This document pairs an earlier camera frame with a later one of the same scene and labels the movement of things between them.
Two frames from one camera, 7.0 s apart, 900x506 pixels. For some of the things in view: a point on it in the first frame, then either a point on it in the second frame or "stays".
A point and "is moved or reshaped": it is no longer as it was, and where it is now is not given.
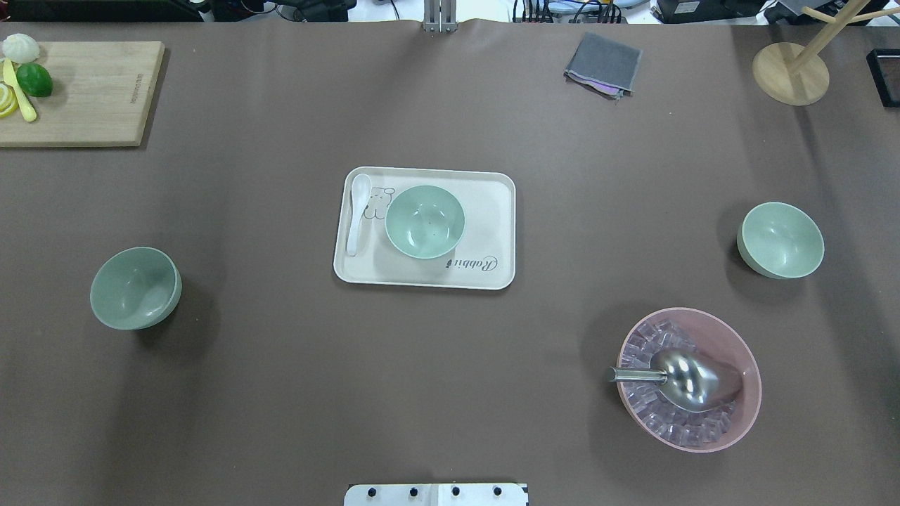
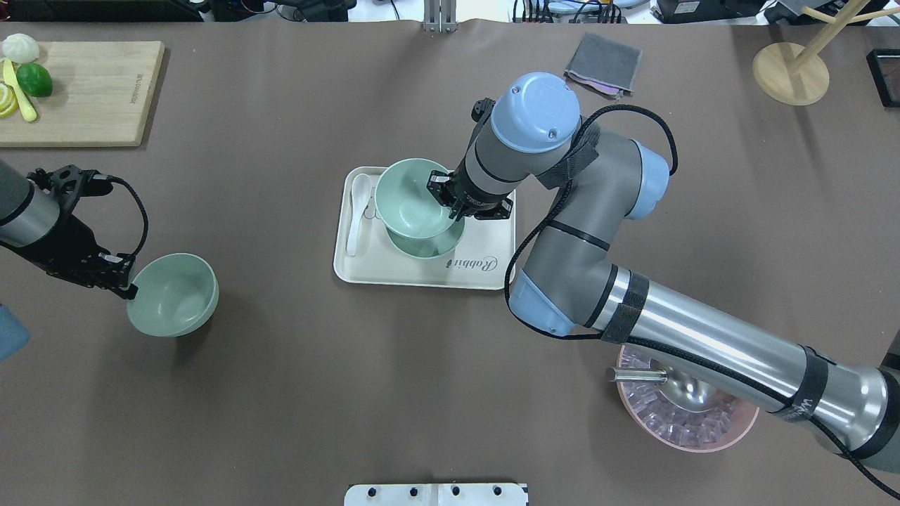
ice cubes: [645, 400] stays
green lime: [34, 79] stays
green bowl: [780, 240] → [406, 203]
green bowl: [135, 288] is moved or reshaped
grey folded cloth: [605, 65] stays
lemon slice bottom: [11, 109] stays
